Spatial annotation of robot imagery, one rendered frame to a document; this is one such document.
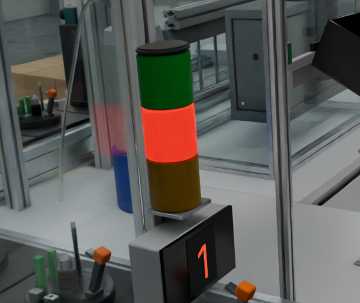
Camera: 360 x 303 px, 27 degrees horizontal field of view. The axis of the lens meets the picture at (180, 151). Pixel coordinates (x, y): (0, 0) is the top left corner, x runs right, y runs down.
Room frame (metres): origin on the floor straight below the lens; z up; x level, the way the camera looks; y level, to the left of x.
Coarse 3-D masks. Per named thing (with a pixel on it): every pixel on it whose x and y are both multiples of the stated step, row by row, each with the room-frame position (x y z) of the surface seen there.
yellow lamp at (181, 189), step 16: (192, 160) 0.67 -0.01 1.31; (160, 176) 0.66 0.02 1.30; (176, 176) 0.66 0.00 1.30; (192, 176) 0.67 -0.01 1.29; (160, 192) 0.66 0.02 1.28; (176, 192) 0.66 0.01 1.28; (192, 192) 0.67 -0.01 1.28; (160, 208) 0.67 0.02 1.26; (176, 208) 0.66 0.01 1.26; (192, 208) 0.67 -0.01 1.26
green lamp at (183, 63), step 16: (144, 64) 0.67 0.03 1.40; (160, 64) 0.66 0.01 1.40; (176, 64) 0.66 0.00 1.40; (144, 80) 0.67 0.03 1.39; (160, 80) 0.66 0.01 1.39; (176, 80) 0.66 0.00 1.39; (192, 80) 0.68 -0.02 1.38; (144, 96) 0.67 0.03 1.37; (160, 96) 0.66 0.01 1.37; (176, 96) 0.66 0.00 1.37; (192, 96) 0.68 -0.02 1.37
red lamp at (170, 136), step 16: (144, 112) 0.67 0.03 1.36; (160, 112) 0.66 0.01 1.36; (176, 112) 0.66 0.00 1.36; (192, 112) 0.67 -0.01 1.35; (144, 128) 0.68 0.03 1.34; (160, 128) 0.66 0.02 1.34; (176, 128) 0.66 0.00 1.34; (192, 128) 0.67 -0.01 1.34; (144, 144) 0.68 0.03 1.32; (160, 144) 0.66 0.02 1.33; (176, 144) 0.66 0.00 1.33; (192, 144) 0.67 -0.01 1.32; (160, 160) 0.66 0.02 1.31; (176, 160) 0.66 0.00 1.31
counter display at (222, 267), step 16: (224, 208) 0.71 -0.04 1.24; (208, 224) 0.68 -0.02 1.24; (224, 224) 0.71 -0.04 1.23; (176, 240) 0.64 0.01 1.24; (224, 240) 0.70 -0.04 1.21; (160, 256) 0.62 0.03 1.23; (176, 256) 0.64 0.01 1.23; (224, 256) 0.70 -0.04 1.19; (176, 272) 0.64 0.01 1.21; (224, 272) 0.70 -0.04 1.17; (176, 288) 0.63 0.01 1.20; (208, 288) 0.68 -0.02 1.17
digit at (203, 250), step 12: (192, 240) 0.66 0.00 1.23; (204, 240) 0.67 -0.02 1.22; (192, 252) 0.66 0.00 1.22; (204, 252) 0.67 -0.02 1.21; (192, 264) 0.66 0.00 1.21; (204, 264) 0.67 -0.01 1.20; (216, 264) 0.69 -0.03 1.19; (192, 276) 0.66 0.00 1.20; (204, 276) 0.67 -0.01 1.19; (216, 276) 0.69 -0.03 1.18; (192, 288) 0.65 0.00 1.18
